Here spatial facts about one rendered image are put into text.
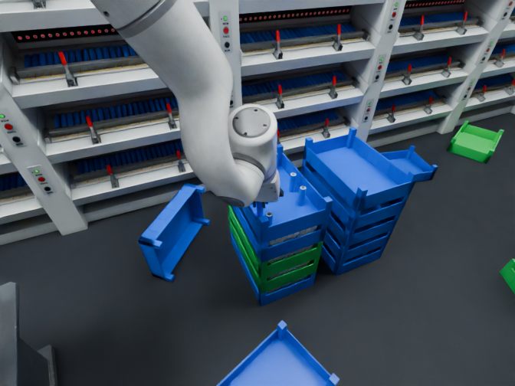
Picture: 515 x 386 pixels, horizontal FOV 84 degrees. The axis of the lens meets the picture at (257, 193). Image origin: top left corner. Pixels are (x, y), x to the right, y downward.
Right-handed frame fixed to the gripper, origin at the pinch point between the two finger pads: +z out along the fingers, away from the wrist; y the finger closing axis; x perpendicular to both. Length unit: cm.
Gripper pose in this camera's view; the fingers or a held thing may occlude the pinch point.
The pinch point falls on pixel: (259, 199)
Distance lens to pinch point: 74.3
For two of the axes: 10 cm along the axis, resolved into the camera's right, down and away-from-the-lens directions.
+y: 9.9, 0.8, -0.9
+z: 0.5, 4.1, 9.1
